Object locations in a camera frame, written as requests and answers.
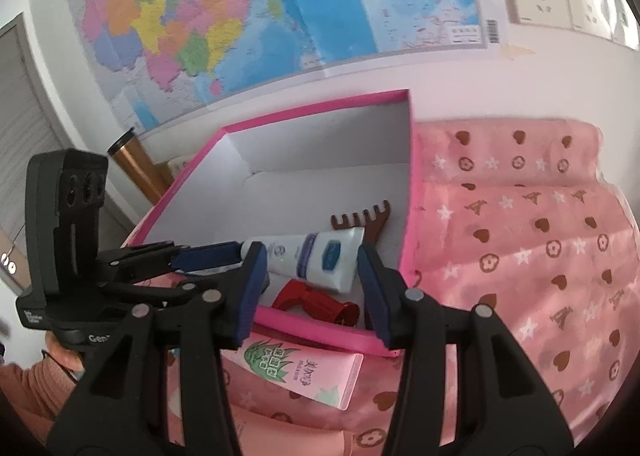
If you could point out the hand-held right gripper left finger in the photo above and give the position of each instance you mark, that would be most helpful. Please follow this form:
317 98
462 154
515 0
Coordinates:
250 286

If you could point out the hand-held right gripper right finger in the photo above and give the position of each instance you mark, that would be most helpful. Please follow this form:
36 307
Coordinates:
375 291

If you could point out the brown wooden comb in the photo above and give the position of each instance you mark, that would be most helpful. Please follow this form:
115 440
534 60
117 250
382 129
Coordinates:
370 223

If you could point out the grey door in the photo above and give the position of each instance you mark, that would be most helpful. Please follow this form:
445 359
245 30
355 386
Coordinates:
25 111

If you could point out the bronze metal tumbler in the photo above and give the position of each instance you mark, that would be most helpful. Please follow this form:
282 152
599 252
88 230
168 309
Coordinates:
145 171

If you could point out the pink tube with green print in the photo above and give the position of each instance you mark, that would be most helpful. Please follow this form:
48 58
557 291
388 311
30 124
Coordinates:
300 371

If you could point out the white blue cream tube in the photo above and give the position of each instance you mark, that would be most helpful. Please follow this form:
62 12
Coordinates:
300 253

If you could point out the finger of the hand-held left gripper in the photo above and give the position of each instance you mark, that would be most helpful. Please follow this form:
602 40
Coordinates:
150 293
210 256

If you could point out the colourful wall map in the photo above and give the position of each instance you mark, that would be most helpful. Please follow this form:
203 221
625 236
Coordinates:
225 11

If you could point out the plain pink tube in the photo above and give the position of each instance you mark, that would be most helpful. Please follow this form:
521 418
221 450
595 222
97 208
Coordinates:
290 441

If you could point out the pink cardboard box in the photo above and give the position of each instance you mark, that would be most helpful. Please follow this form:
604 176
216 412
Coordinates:
320 146

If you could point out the cream printed blanket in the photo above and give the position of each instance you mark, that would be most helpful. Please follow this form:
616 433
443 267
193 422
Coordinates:
180 165

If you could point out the person's left forearm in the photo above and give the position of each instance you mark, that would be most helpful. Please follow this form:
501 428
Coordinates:
25 386

